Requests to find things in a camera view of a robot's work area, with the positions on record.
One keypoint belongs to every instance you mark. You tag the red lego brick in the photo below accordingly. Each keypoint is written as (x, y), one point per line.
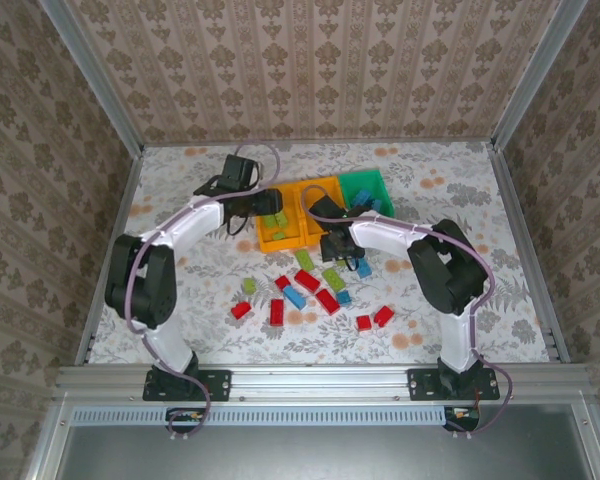
(384, 315)
(307, 280)
(327, 301)
(363, 323)
(282, 281)
(240, 310)
(277, 312)

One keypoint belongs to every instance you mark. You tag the blue lego brick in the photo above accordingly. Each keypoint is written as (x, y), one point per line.
(362, 196)
(377, 205)
(364, 270)
(295, 296)
(344, 298)

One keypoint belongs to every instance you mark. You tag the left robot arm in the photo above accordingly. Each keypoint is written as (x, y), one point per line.
(140, 285)

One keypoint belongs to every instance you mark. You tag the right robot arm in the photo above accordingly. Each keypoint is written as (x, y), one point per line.
(445, 270)

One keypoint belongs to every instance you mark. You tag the orange plastic bin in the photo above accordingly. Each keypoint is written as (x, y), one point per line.
(292, 242)
(312, 235)

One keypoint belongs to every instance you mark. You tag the green plastic bin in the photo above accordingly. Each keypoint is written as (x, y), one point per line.
(365, 179)

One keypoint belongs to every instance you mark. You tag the floral tablecloth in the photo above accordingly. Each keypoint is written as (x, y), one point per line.
(430, 165)

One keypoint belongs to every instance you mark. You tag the grey metal panel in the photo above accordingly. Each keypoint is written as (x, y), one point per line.
(300, 455)

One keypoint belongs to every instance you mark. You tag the black wiring junction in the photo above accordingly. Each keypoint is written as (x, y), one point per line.
(461, 417)
(185, 417)

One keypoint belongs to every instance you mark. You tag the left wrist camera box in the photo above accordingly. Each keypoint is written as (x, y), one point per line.
(237, 171)

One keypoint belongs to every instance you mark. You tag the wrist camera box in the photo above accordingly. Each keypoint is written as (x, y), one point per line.
(328, 207)
(237, 171)

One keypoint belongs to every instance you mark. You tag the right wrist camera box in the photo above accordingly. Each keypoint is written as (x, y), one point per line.
(328, 207)

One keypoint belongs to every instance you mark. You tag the aluminum base rail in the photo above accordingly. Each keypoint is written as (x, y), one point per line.
(320, 382)

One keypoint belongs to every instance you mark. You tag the aluminum table side rail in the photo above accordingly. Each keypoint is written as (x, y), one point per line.
(517, 215)
(114, 220)

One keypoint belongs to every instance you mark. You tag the aluminum frame post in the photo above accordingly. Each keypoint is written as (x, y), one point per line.
(537, 75)
(92, 75)

